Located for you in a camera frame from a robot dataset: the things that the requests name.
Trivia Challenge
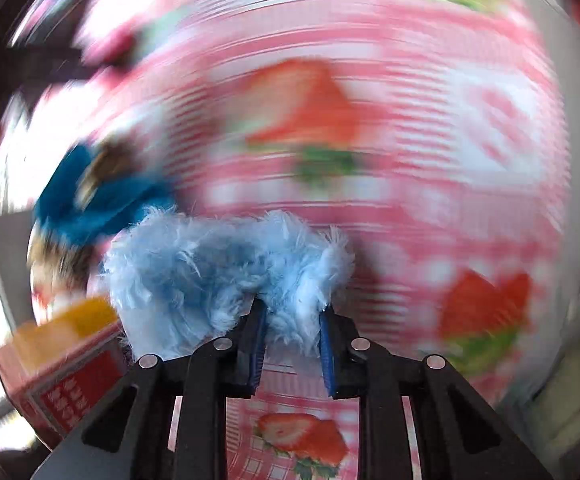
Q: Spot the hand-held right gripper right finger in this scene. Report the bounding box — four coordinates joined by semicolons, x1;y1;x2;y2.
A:
318;305;553;480

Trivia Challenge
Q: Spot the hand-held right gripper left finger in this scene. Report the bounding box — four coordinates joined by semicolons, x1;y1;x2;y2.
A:
32;298;269;480

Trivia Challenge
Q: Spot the light blue fluffy scrunchie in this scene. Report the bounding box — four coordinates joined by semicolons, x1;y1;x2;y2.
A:
100;207;355;361

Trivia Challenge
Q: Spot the pink patterned carton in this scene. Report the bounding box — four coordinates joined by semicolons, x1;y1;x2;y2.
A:
0;296;135;438

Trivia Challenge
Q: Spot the pink strawberry print tablecloth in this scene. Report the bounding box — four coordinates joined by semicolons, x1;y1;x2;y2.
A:
0;0;578;480

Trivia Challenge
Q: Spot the beige scrunchie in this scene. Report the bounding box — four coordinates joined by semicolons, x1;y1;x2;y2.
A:
27;232;98;293

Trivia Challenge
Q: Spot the blue fuzzy scrunchie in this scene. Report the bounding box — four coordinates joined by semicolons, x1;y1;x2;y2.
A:
34;141;178;251

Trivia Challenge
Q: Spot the dark brown scrunchie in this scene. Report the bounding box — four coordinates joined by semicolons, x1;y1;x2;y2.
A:
77;132;143;201

